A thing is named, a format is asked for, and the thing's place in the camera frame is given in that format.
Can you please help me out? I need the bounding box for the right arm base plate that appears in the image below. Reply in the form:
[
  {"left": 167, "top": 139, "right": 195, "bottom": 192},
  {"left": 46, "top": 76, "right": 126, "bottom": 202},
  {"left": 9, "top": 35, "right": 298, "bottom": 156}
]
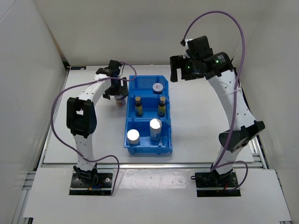
[{"left": 191, "top": 172, "right": 241, "bottom": 197}]

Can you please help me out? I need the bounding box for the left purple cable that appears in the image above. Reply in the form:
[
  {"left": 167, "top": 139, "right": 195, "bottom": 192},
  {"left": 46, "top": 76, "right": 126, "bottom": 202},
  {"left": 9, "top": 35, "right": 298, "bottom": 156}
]
[{"left": 50, "top": 61, "right": 137, "bottom": 196}]

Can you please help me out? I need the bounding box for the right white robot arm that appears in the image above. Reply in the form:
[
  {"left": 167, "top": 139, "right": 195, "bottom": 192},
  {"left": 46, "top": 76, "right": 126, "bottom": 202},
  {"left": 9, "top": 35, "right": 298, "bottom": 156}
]
[{"left": 170, "top": 36, "right": 265, "bottom": 187}]

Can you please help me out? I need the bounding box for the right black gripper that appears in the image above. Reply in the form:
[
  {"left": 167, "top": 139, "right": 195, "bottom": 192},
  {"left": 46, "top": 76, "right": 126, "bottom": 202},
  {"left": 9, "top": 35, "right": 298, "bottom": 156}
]
[{"left": 170, "top": 55, "right": 204, "bottom": 83}]

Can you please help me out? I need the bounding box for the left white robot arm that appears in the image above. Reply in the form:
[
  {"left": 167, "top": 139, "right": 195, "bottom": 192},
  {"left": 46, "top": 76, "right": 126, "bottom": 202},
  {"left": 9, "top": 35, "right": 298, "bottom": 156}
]
[{"left": 66, "top": 60, "right": 128, "bottom": 187}]

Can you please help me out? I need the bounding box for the middle blue storage bin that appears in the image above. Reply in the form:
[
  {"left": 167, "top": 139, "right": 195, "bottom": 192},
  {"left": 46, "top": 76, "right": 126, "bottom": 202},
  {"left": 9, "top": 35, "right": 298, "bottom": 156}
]
[{"left": 126, "top": 95, "right": 171, "bottom": 122}]

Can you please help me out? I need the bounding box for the purple cable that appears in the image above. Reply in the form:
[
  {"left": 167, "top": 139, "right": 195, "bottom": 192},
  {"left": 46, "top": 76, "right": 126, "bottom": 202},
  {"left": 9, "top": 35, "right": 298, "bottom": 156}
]
[
  {"left": 50, "top": 61, "right": 137, "bottom": 196},
  {"left": 180, "top": 10, "right": 249, "bottom": 191}
]

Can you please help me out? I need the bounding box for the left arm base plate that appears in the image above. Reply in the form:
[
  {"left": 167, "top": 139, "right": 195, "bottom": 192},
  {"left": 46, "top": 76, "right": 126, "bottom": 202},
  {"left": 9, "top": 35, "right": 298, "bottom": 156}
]
[{"left": 69, "top": 170, "right": 113, "bottom": 196}]

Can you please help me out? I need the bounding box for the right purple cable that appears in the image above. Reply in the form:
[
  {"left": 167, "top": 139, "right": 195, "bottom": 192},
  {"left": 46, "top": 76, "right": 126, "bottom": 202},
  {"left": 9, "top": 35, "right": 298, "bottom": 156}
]
[{"left": 180, "top": 10, "right": 249, "bottom": 191}]

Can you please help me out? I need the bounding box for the blue storage bin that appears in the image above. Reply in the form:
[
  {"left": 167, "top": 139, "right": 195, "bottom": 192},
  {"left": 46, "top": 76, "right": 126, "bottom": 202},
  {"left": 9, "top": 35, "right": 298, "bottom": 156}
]
[
  {"left": 126, "top": 95, "right": 171, "bottom": 122},
  {"left": 128, "top": 75, "right": 169, "bottom": 98},
  {"left": 124, "top": 119, "right": 172, "bottom": 155}
]

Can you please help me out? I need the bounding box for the far blue storage bin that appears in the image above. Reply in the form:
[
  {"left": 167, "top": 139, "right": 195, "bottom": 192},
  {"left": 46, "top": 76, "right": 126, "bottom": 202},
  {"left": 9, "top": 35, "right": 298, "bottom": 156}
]
[{"left": 128, "top": 75, "right": 169, "bottom": 98}]

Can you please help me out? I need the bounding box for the silver-lid bead jar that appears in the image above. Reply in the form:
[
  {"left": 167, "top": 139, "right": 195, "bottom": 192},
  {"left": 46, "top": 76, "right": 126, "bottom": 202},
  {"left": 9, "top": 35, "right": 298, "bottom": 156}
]
[
  {"left": 149, "top": 118, "right": 162, "bottom": 141},
  {"left": 127, "top": 129, "right": 140, "bottom": 145}
]

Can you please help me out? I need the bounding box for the near blue storage bin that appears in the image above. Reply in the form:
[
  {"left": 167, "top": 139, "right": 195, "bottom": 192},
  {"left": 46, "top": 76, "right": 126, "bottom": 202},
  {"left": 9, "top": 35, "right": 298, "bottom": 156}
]
[{"left": 124, "top": 119, "right": 172, "bottom": 155}]

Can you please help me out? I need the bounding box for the yellow-label sauce bottle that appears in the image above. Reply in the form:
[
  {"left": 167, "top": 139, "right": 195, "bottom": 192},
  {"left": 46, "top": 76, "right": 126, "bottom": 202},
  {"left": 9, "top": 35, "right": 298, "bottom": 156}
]
[
  {"left": 158, "top": 97, "right": 166, "bottom": 116},
  {"left": 135, "top": 96, "right": 143, "bottom": 116}
]

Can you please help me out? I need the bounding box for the aluminium table edge rail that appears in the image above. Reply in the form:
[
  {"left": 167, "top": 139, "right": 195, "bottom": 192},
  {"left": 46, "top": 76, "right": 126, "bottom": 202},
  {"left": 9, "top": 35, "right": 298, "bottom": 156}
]
[{"left": 41, "top": 161, "right": 263, "bottom": 169}]

